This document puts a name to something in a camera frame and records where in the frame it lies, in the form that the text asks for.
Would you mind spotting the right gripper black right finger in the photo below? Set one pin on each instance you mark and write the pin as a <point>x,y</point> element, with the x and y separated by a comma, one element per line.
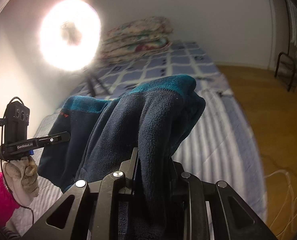
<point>211,211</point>

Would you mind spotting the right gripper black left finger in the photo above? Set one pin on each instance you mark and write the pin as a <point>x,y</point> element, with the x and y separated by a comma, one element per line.
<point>87,210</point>

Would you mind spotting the blue teal fleece jacket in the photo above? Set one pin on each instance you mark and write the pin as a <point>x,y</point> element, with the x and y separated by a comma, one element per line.
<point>155,118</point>

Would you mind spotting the left hand beige glove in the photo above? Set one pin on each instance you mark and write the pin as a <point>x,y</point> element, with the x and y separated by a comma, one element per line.
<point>22,179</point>

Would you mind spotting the blue white striped quilt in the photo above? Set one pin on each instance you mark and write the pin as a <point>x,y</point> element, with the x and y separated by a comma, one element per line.
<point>221,146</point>

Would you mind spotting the black tripod stand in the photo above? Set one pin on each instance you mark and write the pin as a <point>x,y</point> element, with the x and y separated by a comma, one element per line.
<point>92,80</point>

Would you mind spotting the black metal rack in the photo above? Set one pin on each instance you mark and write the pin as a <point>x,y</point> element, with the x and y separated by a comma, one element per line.
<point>286,69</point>

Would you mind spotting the folded floral quilt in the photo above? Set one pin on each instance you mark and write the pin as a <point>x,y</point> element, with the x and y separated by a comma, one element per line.
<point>135,39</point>

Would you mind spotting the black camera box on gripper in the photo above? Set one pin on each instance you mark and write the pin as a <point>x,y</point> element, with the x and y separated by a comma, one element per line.
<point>14,122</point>

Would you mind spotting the bright ring light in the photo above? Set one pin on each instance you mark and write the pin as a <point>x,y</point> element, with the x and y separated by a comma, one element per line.
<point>69,35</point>

